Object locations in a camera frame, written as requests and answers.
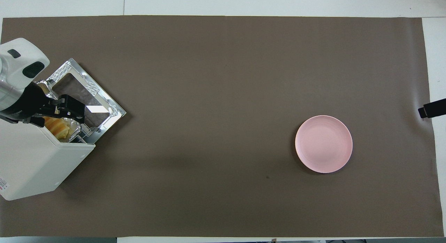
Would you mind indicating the brown table mat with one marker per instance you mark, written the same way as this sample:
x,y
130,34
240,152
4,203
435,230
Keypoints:
x,y
226,131

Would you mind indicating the yellow sliced bread loaf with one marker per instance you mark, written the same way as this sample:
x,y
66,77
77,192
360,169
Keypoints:
x,y
57,126

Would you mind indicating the aluminium foil tray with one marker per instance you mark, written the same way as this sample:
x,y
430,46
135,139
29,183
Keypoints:
x,y
75,128

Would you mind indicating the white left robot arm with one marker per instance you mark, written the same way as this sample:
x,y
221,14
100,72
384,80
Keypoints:
x,y
17,68

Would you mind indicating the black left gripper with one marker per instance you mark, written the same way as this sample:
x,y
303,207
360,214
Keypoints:
x,y
28,101

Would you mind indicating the pink round plate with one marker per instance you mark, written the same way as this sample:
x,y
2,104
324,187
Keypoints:
x,y
324,144

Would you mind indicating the glass oven door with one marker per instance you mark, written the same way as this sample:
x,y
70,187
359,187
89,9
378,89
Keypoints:
x,y
111,108

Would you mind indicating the cream toaster oven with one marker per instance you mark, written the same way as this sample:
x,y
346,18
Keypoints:
x,y
35,162

